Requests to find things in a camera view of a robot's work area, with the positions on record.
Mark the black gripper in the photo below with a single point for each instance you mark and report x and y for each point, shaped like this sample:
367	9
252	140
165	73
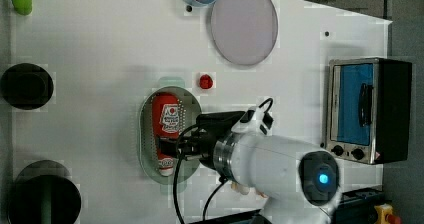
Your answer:
201	141

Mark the red plush ketchup bottle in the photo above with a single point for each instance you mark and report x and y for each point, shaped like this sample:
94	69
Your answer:
165	123

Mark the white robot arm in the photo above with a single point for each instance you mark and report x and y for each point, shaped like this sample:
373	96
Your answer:
300	180

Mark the green oval strainer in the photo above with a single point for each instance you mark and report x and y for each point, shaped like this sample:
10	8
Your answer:
189	109

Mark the small red plush tomato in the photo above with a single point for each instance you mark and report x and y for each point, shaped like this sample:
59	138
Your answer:
205	82

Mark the black cylinder lower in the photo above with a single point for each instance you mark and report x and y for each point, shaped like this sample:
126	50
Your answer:
43	193

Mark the black cylinder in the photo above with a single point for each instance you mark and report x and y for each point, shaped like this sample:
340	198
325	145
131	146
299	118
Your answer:
26	86
43	193

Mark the lilac round plate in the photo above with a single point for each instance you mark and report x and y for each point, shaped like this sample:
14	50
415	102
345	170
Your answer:
244	31

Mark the black cylinder upper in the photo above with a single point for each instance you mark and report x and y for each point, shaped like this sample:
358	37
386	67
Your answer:
26	86

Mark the black toaster oven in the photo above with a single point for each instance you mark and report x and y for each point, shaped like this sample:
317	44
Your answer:
368	110

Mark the green plush item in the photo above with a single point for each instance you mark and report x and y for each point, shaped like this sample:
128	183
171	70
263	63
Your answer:
22	7

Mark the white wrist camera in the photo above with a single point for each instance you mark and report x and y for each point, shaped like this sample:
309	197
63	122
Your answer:
257	119

